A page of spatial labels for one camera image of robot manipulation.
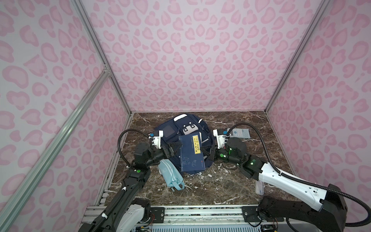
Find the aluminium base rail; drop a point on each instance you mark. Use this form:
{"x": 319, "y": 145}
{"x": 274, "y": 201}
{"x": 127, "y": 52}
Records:
{"x": 206, "y": 218}

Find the aluminium corner post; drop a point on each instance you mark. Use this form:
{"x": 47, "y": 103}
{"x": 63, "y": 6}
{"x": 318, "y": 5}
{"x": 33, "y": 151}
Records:
{"x": 87, "y": 25}
{"x": 320, "y": 13}

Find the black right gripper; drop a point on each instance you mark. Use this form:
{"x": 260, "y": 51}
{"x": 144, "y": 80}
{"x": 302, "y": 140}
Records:
{"x": 213, "y": 151}

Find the teal pencil case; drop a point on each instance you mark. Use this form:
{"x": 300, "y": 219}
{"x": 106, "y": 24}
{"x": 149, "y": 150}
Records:
{"x": 171, "y": 175}

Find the right aluminium corner post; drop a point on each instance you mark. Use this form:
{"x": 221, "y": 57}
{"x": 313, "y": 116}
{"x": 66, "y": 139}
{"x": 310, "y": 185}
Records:
{"x": 320, "y": 13}

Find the navy blue backpack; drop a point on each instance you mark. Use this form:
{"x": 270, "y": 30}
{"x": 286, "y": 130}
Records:
{"x": 185, "y": 124}

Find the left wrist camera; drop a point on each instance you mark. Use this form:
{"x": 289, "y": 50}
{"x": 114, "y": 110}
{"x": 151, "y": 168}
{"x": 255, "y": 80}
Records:
{"x": 155, "y": 138}

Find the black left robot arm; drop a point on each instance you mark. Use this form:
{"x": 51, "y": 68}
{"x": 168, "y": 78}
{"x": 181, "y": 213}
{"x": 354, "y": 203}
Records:
{"x": 126, "y": 212}

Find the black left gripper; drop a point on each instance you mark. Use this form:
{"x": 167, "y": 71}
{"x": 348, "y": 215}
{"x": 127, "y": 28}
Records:
{"x": 167, "y": 149}

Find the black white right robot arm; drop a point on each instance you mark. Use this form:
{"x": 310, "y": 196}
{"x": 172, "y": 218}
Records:
{"x": 322, "y": 208}

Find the light blue calculator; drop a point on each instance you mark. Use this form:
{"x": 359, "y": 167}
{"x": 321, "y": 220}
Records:
{"x": 241, "y": 133}

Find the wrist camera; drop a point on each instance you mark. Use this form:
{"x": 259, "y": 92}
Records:
{"x": 155, "y": 138}
{"x": 220, "y": 136}

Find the left diagonal aluminium strut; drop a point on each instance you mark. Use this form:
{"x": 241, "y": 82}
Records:
{"x": 21, "y": 196}

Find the left aluminium corner post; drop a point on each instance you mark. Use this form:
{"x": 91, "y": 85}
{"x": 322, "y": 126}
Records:
{"x": 87, "y": 25}

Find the blue book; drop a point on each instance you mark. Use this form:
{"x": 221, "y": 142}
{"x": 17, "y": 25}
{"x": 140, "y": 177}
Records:
{"x": 191, "y": 156}

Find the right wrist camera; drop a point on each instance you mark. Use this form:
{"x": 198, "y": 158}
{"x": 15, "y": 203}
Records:
{"x": 220, "y": 136}

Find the clear plastic ruler case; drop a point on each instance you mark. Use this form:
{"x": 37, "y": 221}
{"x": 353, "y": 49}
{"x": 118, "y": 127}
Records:
{"x": 259, "y": 188}

